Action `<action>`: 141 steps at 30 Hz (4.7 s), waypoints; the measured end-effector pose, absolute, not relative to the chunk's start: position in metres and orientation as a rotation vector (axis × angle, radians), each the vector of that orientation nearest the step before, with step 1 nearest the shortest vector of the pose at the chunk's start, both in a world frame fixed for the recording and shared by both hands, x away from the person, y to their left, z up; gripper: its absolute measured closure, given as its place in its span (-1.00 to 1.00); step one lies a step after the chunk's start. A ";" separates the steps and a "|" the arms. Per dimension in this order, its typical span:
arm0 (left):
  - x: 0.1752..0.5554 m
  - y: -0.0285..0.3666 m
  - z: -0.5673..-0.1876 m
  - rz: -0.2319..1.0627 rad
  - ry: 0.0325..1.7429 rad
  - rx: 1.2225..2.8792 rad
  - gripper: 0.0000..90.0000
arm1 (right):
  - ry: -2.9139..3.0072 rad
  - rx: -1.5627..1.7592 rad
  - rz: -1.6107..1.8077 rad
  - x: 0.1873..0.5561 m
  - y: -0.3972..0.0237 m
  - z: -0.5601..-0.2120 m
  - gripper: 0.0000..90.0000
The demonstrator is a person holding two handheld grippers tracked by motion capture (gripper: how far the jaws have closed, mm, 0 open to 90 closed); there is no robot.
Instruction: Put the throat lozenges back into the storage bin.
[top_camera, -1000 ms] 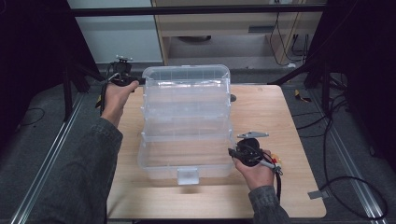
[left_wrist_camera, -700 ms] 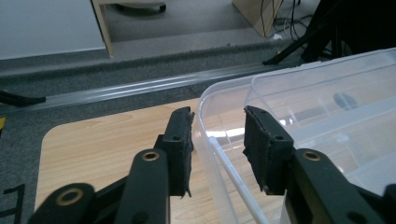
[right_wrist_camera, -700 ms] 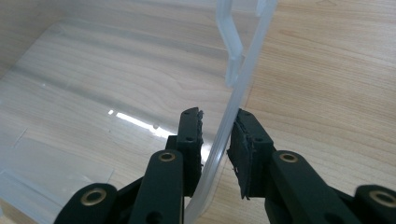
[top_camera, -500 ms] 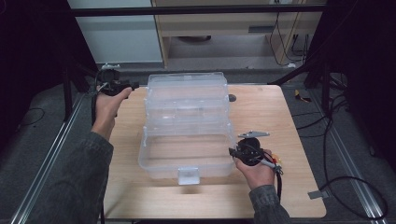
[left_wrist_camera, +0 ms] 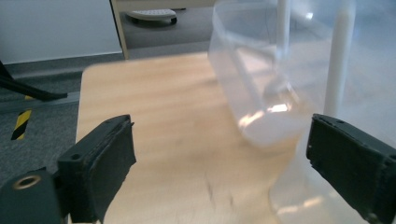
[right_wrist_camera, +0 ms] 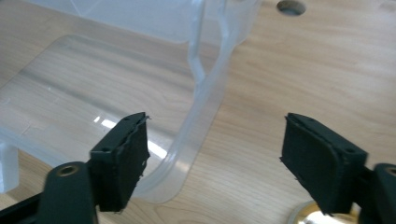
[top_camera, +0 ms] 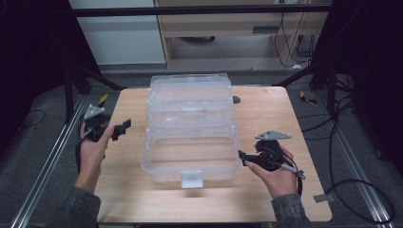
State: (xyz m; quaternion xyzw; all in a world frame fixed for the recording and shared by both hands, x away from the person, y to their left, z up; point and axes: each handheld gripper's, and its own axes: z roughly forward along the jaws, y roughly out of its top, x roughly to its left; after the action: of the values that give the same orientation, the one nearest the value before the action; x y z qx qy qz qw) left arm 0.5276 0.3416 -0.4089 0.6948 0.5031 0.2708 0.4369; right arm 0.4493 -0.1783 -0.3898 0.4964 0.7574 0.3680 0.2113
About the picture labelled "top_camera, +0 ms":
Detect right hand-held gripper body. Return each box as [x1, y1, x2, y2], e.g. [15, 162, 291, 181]
[255, 130, 293, 172]

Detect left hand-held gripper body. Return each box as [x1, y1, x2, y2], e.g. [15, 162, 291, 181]
[83, 104, 112, 143]

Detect clear plastic storage box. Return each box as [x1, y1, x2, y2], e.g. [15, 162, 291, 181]
[140, 73, 241, 190]

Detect person's right hand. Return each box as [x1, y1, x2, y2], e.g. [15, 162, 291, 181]
[245, 145, 299, 200]

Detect person's left hand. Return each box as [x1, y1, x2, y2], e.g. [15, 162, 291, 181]
[75, 124, 116, 193]

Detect black metal stand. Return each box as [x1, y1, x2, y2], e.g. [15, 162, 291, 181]
[63, 60, 126, 124]
[274, 60, 338, 119]

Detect grey tape piece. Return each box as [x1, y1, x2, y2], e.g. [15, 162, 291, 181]
[313, 193, 336, 204]

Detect white cabinet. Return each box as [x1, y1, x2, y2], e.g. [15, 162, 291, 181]
[67, 0, 167, 66]

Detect dark curtain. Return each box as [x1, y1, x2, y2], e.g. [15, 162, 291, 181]
[0, 0, 102, 153]
[312, 0, 403, 177]

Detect black horizontal bar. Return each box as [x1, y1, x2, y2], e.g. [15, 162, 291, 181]
[70, 4, 334, 18]

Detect light wooden cabinet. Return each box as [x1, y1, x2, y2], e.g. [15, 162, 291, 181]
[154, 0, 334, 69]

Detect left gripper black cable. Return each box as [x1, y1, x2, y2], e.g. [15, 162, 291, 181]
[75, 126, 96, 174]

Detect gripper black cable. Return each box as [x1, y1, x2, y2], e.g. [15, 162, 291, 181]
[75, 126, 96, 174]
[278, 155, 306, 197]

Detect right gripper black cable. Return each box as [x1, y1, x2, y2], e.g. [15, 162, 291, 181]
[278, 155, 306, 197]

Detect thin black floor cable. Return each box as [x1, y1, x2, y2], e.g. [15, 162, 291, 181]
[18, 108, 48, 131]

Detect long black floor cable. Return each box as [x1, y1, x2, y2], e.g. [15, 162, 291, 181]
[324, 98, 396, 224]

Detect aluminium floor rail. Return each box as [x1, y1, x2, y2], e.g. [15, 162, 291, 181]
[317, 91, 397, 228]
[9, 94, 88, 228]

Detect black hanging cables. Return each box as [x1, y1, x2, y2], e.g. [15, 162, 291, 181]
[274, 12, 316, 69]

